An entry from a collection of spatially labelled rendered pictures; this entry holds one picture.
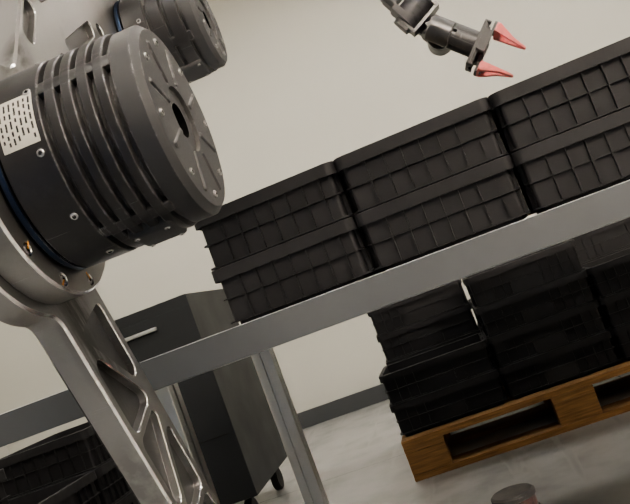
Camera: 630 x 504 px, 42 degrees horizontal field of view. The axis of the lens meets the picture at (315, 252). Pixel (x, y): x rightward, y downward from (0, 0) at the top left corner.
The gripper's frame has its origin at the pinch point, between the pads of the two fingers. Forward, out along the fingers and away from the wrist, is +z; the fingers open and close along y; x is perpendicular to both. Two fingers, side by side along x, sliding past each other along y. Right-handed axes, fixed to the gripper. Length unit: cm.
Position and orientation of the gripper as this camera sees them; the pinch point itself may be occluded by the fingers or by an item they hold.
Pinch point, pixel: (515, 60)
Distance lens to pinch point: 180.0
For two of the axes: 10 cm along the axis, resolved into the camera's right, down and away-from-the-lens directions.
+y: -4.1, 9.1, 0.4
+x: -1.6, -0.3, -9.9
